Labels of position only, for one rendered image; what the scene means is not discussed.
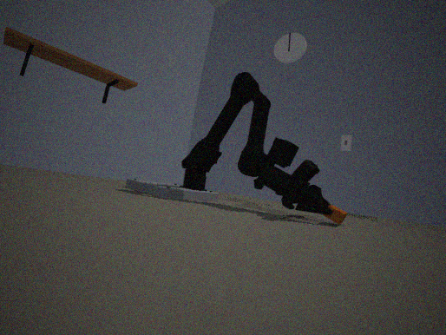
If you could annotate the orange block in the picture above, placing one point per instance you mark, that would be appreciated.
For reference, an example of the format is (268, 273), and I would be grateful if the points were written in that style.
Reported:
(338, 215)

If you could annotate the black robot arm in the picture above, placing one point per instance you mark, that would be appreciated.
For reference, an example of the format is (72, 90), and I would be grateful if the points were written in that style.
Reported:
(252, 162)

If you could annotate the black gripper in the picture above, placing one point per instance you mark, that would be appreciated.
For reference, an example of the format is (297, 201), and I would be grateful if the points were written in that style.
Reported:
(309, 198)

